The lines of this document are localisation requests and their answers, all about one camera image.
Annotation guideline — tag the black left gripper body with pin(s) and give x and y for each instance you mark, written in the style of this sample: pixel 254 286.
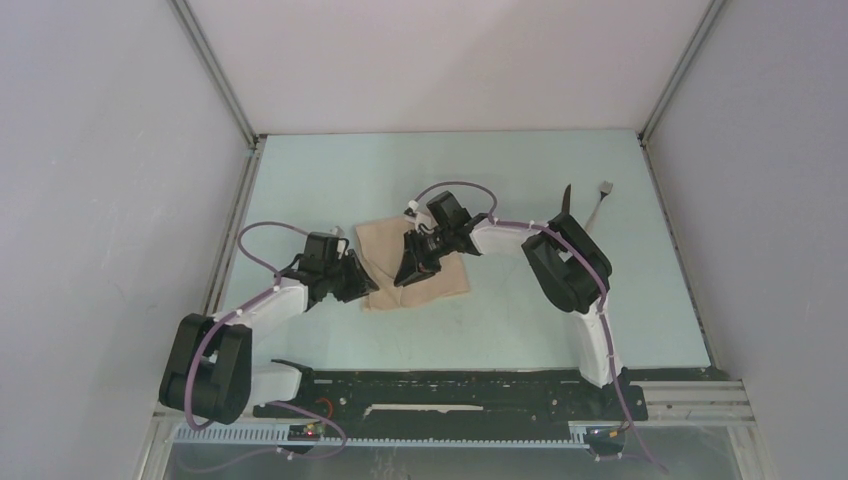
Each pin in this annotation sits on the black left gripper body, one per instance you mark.
pixel 327 273

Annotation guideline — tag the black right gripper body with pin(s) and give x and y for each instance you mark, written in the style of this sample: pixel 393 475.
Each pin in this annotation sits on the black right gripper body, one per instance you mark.
pixel 447 230

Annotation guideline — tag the beige cloth napkin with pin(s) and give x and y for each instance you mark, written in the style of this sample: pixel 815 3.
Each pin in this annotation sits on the beige cloth napkin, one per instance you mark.
pixel 380 248

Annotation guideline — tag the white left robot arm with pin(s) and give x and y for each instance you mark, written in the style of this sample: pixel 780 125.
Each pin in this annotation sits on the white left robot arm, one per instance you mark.
pixel 211 373

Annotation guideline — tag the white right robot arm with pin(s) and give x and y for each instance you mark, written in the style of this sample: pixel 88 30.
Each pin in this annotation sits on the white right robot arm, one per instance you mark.
pixel 572 271

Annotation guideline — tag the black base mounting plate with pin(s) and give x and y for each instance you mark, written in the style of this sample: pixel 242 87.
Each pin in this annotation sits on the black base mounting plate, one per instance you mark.
pixel 456 426

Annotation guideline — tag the black table knife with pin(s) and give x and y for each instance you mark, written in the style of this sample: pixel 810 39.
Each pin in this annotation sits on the black table knife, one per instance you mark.
pixel 566 200

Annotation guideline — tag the silver fork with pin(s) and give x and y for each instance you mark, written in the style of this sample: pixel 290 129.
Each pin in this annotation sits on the silver fork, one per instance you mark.
pixel 604 190

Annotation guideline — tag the white cable duct strip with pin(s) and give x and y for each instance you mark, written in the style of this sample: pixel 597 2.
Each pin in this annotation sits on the white cable duct strip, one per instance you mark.
pixel 279 435

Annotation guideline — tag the left aluminium corner post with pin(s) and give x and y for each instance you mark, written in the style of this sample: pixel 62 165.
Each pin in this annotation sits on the left aluminium corner post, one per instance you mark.
pixel 199 41

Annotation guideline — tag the aluminium corner post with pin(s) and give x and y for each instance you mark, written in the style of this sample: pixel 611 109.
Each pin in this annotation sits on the aluminium corner post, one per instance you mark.
pixel 199 41
pixel 695 44

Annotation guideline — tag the right aluminium corner post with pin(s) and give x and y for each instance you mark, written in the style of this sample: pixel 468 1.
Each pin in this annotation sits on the right aluminium corner post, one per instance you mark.
pixel 695 44

